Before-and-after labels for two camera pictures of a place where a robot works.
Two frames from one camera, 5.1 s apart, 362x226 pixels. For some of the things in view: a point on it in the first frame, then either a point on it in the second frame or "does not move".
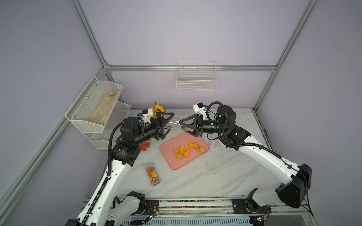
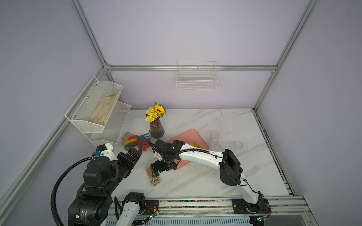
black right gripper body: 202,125 to 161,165
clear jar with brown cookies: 152,174 does not move
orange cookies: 194,145 does not move
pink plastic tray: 183,148 does not move
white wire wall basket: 196,75 does not move
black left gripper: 159,128 to 131,161
